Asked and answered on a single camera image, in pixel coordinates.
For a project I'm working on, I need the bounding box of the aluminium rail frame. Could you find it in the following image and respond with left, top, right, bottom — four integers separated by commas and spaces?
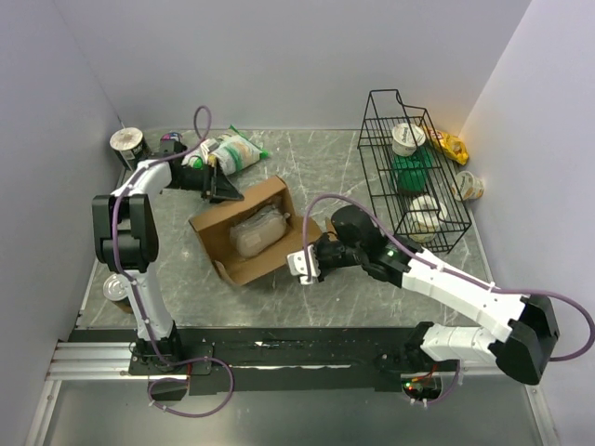
25, 342, 560, 445

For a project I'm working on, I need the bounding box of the metal tin can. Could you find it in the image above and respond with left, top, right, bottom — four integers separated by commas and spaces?
102, 274, 133, 314

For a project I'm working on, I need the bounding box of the black wire basket rack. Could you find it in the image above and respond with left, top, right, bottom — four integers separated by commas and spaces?
358, 89, 471, 253

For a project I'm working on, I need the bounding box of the white cup in rack front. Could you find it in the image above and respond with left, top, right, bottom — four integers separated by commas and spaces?
407, 195, 449, 244

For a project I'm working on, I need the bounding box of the purple small yogurt cup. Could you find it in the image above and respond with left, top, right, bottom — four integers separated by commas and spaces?
160, 132, 183, 143

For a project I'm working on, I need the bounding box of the brown cardboard express box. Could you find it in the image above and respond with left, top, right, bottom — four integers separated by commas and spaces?
190, 176, 323, 285

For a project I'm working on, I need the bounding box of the clear plastic package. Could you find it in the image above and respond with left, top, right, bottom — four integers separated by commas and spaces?
230, 204, 290, 258

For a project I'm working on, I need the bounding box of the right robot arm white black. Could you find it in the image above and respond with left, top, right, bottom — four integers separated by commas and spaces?
308, 205, 560, 385

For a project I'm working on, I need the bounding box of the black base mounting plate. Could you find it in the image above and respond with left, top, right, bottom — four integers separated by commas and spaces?
127, 327, 461, 403

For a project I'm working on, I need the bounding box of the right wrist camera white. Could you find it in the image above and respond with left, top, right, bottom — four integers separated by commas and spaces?
286, 244, 322, 285

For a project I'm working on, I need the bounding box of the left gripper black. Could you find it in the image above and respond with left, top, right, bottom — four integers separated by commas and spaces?
165, 159, 243, 205

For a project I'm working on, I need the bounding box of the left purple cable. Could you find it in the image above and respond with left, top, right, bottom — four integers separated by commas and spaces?
111, 105, 234, 418

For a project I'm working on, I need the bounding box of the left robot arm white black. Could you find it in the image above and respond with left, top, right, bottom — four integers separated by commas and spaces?
92, 139, 244, 374

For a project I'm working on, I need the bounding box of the purple cable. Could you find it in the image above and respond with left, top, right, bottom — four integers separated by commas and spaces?
301, 193, 595, 406
111, 105, 234, 418

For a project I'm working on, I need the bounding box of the black can white lid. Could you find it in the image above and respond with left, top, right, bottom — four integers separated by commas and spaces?
109, 127, 151, 171

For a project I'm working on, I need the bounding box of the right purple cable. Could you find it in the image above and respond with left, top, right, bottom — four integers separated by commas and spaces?
301, 193, 595, 406

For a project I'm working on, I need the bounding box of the green lidded container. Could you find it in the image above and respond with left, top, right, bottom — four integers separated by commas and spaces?
392, 149, 434, 195

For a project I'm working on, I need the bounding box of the yellow chips bag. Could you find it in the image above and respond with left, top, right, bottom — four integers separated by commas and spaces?
422, 125, 469, 165

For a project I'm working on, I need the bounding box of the yellow white yogurt cup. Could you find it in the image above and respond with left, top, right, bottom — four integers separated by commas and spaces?
451, 171, 484, 202

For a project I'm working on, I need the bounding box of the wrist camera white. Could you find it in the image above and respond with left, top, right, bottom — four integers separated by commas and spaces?
286, 244, 322, 285
181, 138, 218, 169

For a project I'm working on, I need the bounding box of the green white chips bag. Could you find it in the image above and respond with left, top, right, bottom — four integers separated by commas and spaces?
205, 125, 269, 176

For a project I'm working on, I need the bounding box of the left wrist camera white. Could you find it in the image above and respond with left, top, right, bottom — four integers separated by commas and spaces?
181, 138, 218, 169

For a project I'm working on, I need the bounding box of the white yogurt cup in rack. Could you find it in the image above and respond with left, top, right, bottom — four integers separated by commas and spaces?
391, 123, 426, 157

